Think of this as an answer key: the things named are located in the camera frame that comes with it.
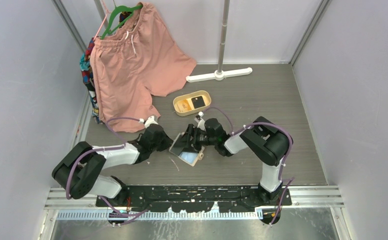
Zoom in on white rack stand base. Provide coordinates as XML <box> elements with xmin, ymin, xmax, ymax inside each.
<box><xmin>185</xmin><ymin>67</ymin><xmax>253</xmax><ymax>83</ymax></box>

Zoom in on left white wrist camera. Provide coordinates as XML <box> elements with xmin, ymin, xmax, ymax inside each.
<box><xmin>143</xmin><ymin>115</ymin><xmax>159</xmax><ymax>128</ymax></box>

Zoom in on grey metal rack pole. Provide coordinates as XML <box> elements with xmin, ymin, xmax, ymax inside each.
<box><xmin>216</xmin><ymin>0</ymin><xmax>230</xmax><ymax>75</ymax></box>

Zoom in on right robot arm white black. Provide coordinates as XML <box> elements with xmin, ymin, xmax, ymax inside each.
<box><xmin>169</xmin><ymin>115</ymin><xmax>294</xmax><ymax>206</ymax></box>

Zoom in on pink shorts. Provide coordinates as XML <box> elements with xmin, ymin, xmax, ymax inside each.
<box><xmin>90</xmin><ymin>2</ymin><xmax>197</xmax><ymax>133</ymax></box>

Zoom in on colourful patterned garment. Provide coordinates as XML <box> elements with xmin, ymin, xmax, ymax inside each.
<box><xmin>79</xmin><ymin>38</ymin><xmax>103</xmax><ymax>124</ymax></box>

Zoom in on grey VIP credit card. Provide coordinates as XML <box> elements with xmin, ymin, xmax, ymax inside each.
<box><xmin>169</xmin><ymin>133</ymin><xmax>190</xmax><ymax>156</ymax></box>

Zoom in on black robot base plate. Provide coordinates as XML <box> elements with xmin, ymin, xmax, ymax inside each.
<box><xmin>95</xmin><ymin>185</ymin><xmax>292</xmax><ymax>213</ymax></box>

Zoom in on gold credit card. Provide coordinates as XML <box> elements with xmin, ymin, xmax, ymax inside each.
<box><xmin>176</xmin><ymin>99</ymin><xmax>192</xmax><ymax>113</ymax></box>

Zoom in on green clothes hanger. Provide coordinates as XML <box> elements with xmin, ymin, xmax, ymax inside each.
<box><xmin>99</xmin><ymin>3</ymin><xmax>143</xmax><ymax>40</ymax></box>

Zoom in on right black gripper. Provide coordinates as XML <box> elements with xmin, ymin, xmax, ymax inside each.
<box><xmin>173</xmin><ymin>124</ymin><xmax>217</xmax><ymax>154</ymax></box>

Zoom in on black card in tray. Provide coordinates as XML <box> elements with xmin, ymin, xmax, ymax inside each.
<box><xmin>191</xmin><ymin>96</ymin><xmax>206</xmax><ymax>109</ymax></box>

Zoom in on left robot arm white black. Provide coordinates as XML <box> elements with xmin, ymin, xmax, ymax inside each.
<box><xmin>51</xmin><ymin>123</ymin><xmax>173</xmax><ymax>207</ymax></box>

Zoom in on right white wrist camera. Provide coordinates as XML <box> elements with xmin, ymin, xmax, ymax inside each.
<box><xmin>195</xmin><ymin>111</ymin><xmax>206</xmax><ymax>131</ymax></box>

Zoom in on beige leather card holder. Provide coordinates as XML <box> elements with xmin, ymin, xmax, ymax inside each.
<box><xmin>175</xmin><ymin>137</ymin><xmax>205</xmax><ymax>167</ymax></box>

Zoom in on pink clothes hanger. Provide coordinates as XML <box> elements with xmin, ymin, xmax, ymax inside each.
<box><xmin>94</xmin><ymin>0</ymin><xmax>113</xmax><ymax>38</ymax></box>

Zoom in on beige oval tray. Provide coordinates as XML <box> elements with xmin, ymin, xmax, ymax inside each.
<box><xmin>173</xmin><ymin>90</ymin><xmax>212</xmax><ymax>117</ymax></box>

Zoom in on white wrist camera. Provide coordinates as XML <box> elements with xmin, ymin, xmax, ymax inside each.
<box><xmin>143</xmin><ymin>115</ymin><xmax>159</xmax><ymax>128</ymax></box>
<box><xmin>195</xmin><ymin>111</ymin><xmax>206</xmax><ymax>131</ymax></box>

